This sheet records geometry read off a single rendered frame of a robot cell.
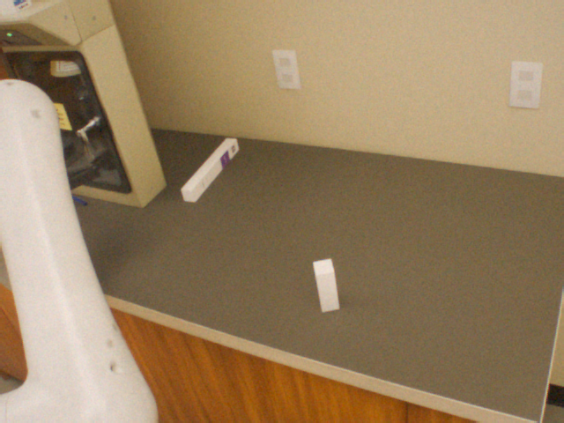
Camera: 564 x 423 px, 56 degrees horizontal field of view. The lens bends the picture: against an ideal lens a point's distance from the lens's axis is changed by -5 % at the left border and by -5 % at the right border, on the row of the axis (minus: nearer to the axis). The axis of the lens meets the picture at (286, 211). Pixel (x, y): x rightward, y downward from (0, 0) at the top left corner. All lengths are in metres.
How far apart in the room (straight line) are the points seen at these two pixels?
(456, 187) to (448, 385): 0.58
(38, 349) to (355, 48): 1.09
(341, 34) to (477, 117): 0.40
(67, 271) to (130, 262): 0.71
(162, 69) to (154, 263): 0.74
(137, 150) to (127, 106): 0.12
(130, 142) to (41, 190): 0.78
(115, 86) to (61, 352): 0.90
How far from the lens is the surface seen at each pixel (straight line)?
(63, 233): 0.68
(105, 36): 1.39
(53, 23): 1.29
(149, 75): 1.89
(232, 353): 1.20
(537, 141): 1.45
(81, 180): 1.32
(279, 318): 1.10
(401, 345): 1.02
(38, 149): 0.73
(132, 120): 1.46
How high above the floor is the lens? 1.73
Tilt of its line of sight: 36 degrees down
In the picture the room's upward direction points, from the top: 11 degrees counter-clockwise
